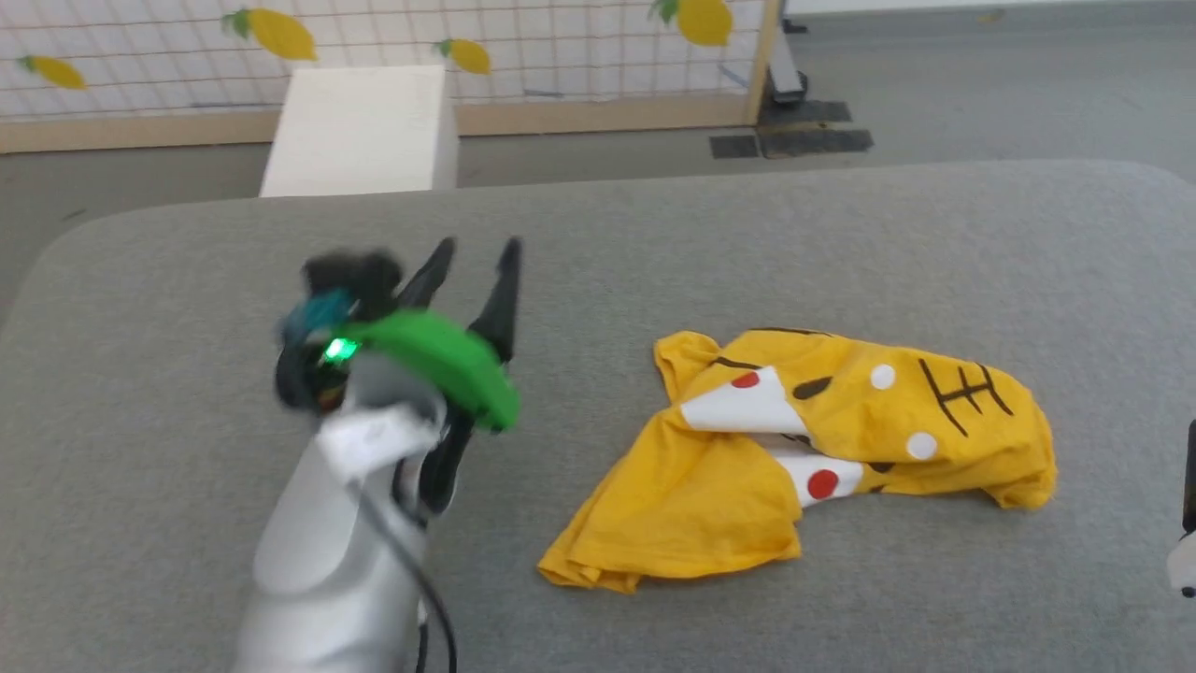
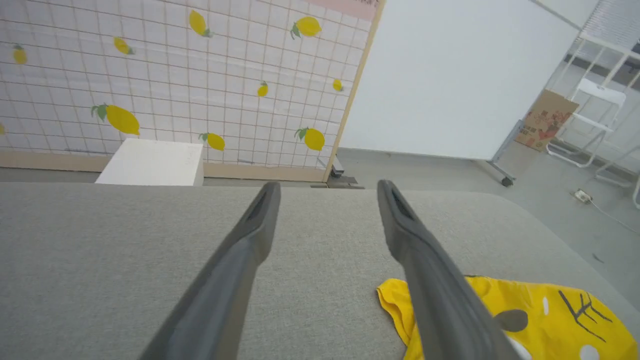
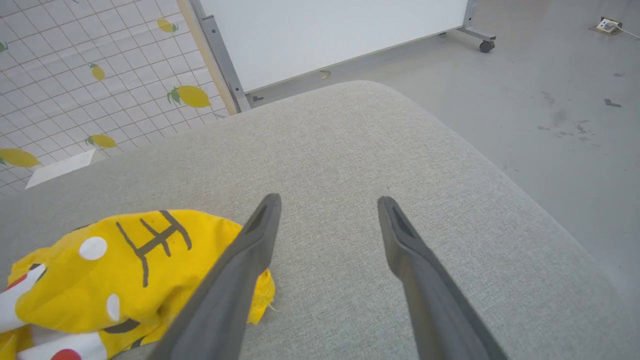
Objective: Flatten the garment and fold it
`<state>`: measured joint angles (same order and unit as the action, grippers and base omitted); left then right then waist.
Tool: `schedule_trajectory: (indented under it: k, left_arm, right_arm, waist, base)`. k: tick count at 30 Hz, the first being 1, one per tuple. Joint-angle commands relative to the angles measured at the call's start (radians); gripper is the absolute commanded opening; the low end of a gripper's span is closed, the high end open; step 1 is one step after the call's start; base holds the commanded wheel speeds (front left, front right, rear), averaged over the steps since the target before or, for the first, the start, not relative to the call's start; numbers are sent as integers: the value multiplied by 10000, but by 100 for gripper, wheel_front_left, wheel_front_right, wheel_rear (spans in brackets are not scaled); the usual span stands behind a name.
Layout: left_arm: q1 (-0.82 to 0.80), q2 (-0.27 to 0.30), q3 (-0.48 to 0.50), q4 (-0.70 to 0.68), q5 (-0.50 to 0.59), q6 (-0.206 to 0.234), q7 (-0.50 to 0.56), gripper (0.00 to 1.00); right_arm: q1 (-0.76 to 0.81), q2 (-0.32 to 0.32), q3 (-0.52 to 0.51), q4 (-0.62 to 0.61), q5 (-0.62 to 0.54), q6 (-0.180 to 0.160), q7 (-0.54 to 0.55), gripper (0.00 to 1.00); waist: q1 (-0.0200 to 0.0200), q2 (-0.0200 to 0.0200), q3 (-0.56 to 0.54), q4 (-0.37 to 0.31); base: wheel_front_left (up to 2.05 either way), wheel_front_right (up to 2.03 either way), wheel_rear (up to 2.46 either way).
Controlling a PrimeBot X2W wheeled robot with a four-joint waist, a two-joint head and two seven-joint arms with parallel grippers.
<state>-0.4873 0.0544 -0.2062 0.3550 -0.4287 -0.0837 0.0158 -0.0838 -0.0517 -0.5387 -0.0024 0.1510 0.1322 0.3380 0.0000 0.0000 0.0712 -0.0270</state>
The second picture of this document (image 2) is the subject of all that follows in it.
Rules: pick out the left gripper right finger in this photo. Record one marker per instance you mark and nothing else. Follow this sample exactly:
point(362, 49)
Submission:
point(440, 300)

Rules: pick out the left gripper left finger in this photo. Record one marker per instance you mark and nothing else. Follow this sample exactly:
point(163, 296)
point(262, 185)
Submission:
point(225, 280)

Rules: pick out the yellow cartoon print t-shirt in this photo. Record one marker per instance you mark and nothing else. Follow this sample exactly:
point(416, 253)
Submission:
point(550, 320)

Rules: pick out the black panel foot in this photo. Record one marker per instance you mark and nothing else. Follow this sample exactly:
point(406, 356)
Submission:
point(337, 173)

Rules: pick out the white power strip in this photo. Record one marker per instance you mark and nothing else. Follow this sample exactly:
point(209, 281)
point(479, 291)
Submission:
point(583, 196)

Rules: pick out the brown cardboard box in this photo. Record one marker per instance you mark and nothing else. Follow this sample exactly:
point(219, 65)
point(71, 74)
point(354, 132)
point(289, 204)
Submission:
point(545, 120)

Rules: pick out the lemon print tile panel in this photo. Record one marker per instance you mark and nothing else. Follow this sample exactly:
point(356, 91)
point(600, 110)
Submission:
point(175, 75)

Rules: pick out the white partition board on casters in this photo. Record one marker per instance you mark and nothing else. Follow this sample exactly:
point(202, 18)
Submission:
point(450, 75)

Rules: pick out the white chair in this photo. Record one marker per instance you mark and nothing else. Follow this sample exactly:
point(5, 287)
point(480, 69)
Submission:
point(600, 92)

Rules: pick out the white metal frame rack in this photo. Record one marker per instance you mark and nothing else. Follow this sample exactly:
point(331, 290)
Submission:
point(615, 48)

